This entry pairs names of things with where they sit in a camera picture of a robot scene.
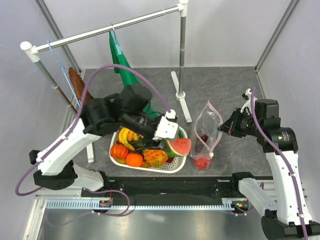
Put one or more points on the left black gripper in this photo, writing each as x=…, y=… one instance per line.
x=158, y=118

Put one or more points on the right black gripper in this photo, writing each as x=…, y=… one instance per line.
x=230, y=126

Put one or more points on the clear pink zip top bag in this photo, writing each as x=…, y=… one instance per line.
x=207, y=123

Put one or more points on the orange toy pineapple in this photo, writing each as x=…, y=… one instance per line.
x=155, y=157

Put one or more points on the toy watermelon slice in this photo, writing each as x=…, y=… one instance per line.
x=178, y=148

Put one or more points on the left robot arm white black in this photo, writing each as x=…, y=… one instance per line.
x=99, y=117

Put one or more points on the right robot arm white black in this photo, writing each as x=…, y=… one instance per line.
x=288, y=216

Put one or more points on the yellow orange toy pepper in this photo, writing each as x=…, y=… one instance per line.
x=132, y=136

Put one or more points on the yellow toy bananas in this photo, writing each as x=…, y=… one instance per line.
x=122, y=137

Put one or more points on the orange toy pumpkin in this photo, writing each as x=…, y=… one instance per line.
x=119, y=151

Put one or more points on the toy orange fruit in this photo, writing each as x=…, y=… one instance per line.
x=134, y=160

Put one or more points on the green toy lettuce leaf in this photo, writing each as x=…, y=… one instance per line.
x=181, y=134

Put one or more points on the red toy pepper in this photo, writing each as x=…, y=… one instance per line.
x=170, y=160

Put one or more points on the white perforated plastic basket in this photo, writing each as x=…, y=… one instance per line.
x=168, y=168

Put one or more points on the brown cloth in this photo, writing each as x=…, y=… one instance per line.
x=79, y=86

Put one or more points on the blue hanger with shirt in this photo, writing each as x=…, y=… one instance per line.
x=115, y=41

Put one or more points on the white clothes rack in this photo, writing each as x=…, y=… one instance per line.
x=33, y=51

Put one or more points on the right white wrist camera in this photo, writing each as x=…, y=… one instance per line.
x=248, y=98

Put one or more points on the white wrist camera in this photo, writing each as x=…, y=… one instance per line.
x=167, y=128
x=248, y=98

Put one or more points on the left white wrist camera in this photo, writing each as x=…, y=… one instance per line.
x=167, y=128

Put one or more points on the light blue wire hanger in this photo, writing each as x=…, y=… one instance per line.
x=63, y=69

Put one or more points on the white slotted cable duct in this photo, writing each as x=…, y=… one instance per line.
x=96, y=204

